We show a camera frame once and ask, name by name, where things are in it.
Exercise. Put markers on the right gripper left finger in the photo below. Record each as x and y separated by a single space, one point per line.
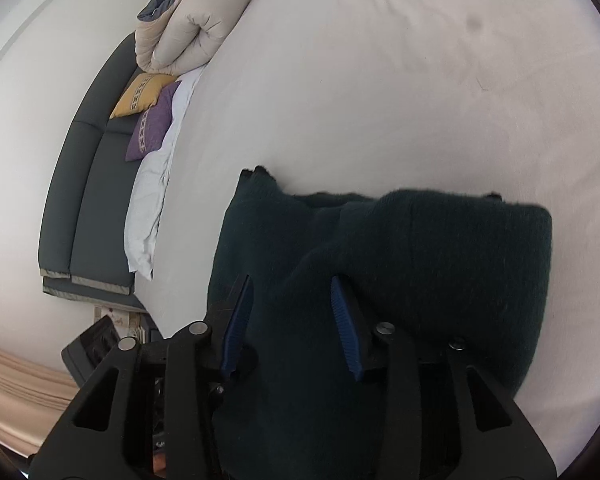
108 429

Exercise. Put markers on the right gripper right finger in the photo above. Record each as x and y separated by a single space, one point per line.
434 414

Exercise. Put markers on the dark green knit sweater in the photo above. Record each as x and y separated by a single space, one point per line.
469 271

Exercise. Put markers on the black bedside device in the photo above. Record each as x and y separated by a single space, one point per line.
84 354

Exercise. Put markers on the dark grey padded headboard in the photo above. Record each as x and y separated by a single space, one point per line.
81 253

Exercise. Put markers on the white crumpled pillow sheet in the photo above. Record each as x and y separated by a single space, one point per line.
142 219

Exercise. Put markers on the purple patterned pillow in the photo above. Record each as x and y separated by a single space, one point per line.
152 125

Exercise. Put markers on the white bed sheet mattress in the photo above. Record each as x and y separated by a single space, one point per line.
366 96

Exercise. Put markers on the yellow patterned pillow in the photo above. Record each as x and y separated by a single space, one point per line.
142 94

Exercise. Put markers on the rolled beige duvet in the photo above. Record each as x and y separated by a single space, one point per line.
173 37

